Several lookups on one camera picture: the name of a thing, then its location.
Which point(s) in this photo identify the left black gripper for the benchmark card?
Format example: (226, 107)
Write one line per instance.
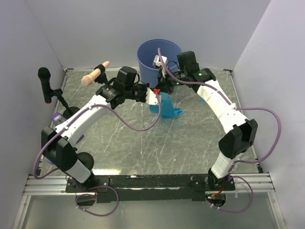
(144, 99)

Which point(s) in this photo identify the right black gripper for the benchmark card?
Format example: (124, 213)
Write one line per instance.
(163, 84)

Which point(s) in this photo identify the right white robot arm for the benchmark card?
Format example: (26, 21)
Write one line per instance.
(239, 130)

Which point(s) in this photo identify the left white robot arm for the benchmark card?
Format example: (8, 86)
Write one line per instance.
(57, 144)

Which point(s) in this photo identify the beige microphone on stand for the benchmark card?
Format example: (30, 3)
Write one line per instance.
(89, 79)

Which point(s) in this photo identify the purple microphone on stand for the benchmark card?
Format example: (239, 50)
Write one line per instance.
(64, 160)

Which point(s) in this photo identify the purple clear box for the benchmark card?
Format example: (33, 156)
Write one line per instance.
(58, 119)

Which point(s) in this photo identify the black microphone on stand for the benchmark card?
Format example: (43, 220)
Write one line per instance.
(44, 76)

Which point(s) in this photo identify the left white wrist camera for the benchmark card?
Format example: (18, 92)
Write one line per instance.
(152, 96)

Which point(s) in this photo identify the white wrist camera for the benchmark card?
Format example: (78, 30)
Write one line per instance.
(158, 64)
(152, 96)

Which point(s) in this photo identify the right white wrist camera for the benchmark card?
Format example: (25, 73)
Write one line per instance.
(158, 64)

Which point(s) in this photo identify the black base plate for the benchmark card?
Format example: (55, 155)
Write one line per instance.
(150, 187)

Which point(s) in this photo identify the aluminium rail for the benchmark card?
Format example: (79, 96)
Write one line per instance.
(56, 185)

